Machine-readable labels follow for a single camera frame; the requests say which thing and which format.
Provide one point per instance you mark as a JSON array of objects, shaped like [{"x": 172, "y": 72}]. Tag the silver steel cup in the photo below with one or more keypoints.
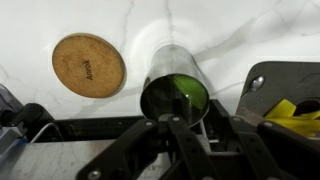
[{"x": 171, "y": 61}]

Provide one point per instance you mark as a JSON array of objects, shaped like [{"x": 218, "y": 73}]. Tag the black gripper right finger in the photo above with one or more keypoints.
[{"x": 266, "y": 153}]

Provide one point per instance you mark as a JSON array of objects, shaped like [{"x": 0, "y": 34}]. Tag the yellow cloth in sink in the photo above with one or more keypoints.
[{"x": 283, "y": 111}]

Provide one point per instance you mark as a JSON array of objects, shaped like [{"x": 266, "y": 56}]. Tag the small shiny metal piece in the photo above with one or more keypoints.
[{"x": 257, "y": 83}]

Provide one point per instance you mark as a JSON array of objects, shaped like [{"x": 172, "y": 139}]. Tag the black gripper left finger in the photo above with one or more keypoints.
[{"x": 126, "y": 146}]

